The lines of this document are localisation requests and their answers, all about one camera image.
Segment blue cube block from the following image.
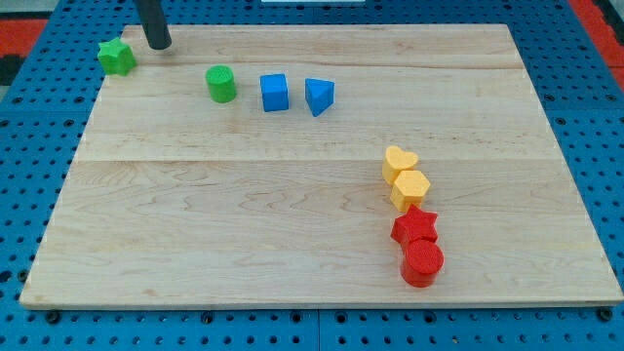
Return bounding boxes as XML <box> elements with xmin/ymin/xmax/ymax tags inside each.
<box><xmin>259</xmin><ymin>73</ymin><xmax>290</xmax><ymax>112</ymax></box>

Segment red star block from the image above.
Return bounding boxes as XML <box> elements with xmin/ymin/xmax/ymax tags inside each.
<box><xmin>390</xmin><ymin>205</ymin><xmax>439</xmax><ymax>249</ymax></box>

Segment green cylinder block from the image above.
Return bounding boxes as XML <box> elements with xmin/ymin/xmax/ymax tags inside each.
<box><xmin>205</xmin><ymin>65</ymin><xmax>237</xmax><ymax>103</ymax></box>

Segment blue triangle block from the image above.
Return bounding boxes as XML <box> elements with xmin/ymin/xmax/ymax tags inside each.
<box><xmin>304</xmin><ymin>78</ymin><xmax>335</xmax><ymax>117</ymax></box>

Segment green star block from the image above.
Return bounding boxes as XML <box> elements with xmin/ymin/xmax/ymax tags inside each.
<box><xmin>97</xmin><ymin>37</ymin><xmax>137</xmax><ymax>76</ymax></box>

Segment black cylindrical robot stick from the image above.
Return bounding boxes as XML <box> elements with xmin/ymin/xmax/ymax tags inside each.
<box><xmin>134</xmin><ymin>0</ymin><xmax>172</xmax><ymax>50</ymax></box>

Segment yellow hexagon block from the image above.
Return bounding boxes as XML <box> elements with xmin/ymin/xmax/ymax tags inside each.
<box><xmin>390</xmin><ymin>170</ymin><xmax>431</xmax><ymax>213</ymax></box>

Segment yellow heart block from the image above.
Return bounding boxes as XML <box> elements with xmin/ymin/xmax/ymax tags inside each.
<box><xmin>381</xmin><ymin>145</ymin><xmax>419</xmax><ymax>185</ymax></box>

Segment light wooden board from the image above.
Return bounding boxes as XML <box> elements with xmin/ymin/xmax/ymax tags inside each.
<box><xmin>19</xmin><ymin>24</ymin><xmax>623</xmax><ymax>310</ymax></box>

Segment red cylinder block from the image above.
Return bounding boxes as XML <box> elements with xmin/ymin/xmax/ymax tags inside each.
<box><xmin>400</xmin><ymin>240</ymin><xmax>445</xmax><ymax>288</ymax></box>

